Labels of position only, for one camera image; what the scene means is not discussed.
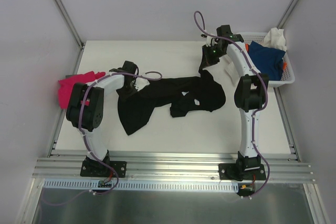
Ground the black t shirt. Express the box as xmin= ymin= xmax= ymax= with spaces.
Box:
xmin=118 ymin=59 xmax=226 ymax=135

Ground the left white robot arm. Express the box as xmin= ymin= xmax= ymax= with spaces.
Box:
xmin=66 ymin=61 xmax=152 ymax=176

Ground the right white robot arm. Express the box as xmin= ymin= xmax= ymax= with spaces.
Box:
xmin=200 ymin=25 xmax=269 ymax=179

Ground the white t shirt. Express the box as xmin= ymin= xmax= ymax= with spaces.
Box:
xmin=224 ymin=61 xmax=240 ymax=86

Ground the blue t shirt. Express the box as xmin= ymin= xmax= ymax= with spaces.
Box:
xmin=248 ymin=41 xmax=286 ymax=81

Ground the folded pink t shirt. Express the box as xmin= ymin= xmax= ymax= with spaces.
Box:
xmin=58 ymin=70 xmax=106 ymax=110

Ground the white cloth in basket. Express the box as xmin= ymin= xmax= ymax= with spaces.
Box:
xmin=263 ymin=27 xmax=287 ymax=51

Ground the white plastic basket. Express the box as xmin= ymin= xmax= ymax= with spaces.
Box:
xmin=240 ymin=32 xmax=295 ymax=88

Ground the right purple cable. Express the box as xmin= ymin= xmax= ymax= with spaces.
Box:
xmin=193 ymin=11 xmax=271 ymax=200

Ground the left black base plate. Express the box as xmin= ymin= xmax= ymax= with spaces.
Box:
xmin=80 ymin=159 xmax=127 ymax=178

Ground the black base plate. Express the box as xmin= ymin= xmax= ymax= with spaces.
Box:
xmin=80 ymin=159 xmax=127 ymax=178
xmin=218 ymin=163 xmax=266 ymax=182

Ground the white slotted cable duct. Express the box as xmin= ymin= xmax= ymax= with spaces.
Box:
xmin=44 ymin=179 xmax=238 ymax=193

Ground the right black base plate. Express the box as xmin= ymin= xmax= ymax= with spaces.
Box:
xmin=218 ymin=163 xmax=266 ymax=182

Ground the aluminium mounting rail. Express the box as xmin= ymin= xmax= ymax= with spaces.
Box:
xmin=33 ymin=150 xmax=317 ymax=184

